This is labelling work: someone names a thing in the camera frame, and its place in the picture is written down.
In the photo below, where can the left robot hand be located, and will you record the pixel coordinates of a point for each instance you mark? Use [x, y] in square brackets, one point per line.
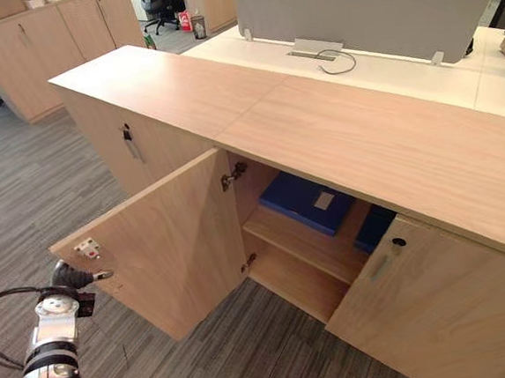
[72, 276]

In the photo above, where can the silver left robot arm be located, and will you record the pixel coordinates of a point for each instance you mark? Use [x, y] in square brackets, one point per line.
[46, 362]

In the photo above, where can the white door lock latch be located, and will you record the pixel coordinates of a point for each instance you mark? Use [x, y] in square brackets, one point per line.
[88, 248]

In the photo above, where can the open wooden cabinet door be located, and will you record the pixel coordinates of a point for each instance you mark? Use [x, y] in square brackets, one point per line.
[160, 245]

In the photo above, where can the black cabinet key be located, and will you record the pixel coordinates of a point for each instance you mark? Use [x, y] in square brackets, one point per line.
[126, 133]

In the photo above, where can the metal door hinge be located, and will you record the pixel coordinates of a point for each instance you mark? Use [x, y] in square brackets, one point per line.
[233, 175]
[248, 263]

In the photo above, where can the wooden background cabinet row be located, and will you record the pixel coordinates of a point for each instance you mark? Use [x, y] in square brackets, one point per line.
[45, 48]

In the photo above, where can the wooden cabinet shelf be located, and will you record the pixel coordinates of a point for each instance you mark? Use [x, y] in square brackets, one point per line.
[302, 246]

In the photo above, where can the blue folder with label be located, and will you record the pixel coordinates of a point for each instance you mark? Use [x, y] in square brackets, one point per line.
[307, 202]

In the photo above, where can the light wood office cabinet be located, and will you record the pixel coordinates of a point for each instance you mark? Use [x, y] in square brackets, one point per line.
[320, 156]

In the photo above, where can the dark blue folder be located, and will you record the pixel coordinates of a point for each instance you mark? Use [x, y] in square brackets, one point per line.
[373, 231]

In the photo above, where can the black door lock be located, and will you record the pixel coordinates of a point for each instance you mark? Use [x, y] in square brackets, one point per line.
[398, 241]

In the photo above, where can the closed wooden cabinet door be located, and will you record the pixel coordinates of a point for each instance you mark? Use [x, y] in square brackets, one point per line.
[444, 305]

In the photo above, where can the white office desk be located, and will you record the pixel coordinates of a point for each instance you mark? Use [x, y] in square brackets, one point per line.
[401, 74]

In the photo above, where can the red and white bag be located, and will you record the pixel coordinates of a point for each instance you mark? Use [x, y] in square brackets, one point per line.
[185, 21]

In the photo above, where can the mesh waste bin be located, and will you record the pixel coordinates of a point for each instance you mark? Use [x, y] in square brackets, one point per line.
[198, 27]

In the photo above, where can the grey desk divider panel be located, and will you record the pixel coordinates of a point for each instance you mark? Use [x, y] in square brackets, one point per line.
[361, 16]

